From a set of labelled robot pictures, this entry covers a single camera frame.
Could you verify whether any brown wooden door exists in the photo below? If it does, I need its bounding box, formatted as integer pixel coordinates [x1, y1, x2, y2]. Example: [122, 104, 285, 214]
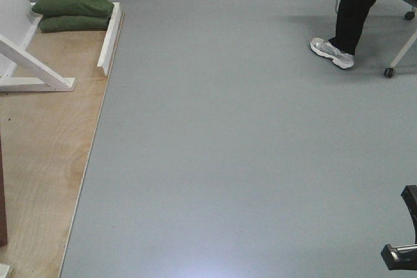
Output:
[0, 155, 8, 247]

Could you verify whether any plywood door base platform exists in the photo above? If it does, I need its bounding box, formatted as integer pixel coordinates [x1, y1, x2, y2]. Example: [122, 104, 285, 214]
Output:
[1, 19, 123, 277]

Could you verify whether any black robot gripper part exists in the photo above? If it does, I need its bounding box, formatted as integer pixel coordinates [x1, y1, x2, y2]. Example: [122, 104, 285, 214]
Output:
[381, 185, 416, 271]

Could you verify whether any grey white sneaker on floor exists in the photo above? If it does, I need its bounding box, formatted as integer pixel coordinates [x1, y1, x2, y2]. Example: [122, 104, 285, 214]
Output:
[309, 38, 354, 70]

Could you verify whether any lower green sandbag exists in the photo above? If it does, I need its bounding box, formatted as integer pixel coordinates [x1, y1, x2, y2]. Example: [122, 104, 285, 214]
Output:
[39, 16, 110, 33]

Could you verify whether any green sandbag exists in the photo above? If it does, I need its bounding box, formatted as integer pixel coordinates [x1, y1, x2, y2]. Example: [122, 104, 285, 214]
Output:
[32, 0, 114, 18]
[39, 16, 110, 33]

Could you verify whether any upper green sandbag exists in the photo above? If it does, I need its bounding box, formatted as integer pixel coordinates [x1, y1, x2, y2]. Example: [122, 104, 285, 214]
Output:
[32, 0, 114, 18]

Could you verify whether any white base edge rail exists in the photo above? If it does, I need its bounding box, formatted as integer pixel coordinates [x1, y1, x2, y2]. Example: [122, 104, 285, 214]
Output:
[97, 3, 124, 76]

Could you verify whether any white door frame brace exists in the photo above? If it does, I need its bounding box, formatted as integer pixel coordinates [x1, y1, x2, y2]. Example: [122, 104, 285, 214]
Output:
[1, 35, 76, 92]

